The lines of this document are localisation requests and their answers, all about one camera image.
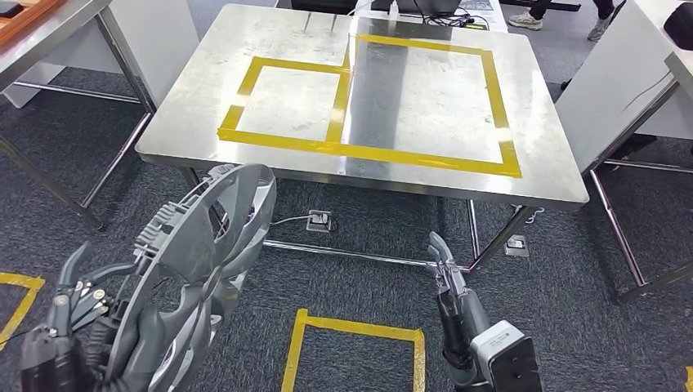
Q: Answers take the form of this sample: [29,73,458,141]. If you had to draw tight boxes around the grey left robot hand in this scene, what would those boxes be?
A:
[19,242,174,392]

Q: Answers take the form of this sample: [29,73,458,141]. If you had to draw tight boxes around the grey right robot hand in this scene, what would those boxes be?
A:
[426,231,491,369]

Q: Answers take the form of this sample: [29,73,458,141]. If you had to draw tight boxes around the metal floor outlet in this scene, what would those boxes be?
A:
[504,235,530,258]
[306,209,333,234]

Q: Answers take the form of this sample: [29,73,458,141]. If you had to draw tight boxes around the white desk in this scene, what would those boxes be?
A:
[273,0,510,33]

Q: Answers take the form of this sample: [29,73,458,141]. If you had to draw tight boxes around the silver plastic wheel hubcap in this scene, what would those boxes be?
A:
[89,163,277,392]

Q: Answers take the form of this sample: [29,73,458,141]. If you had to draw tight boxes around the black laptop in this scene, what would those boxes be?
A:
[373,0,461,16]

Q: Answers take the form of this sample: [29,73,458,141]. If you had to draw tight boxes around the stainless steel workbench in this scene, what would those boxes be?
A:
[135,2,591,274]

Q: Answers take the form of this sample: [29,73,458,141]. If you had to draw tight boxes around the black cable bundle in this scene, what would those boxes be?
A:
[419,9,491,29]

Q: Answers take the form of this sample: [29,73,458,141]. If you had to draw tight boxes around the stainless steel table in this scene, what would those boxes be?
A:
[0,0,158,231]
[554,0,693,305]

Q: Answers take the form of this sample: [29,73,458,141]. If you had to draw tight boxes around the person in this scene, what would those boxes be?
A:
[507,0,626,42]

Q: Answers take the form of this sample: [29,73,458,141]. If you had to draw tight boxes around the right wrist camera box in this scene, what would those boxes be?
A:
[469,320,543,392]

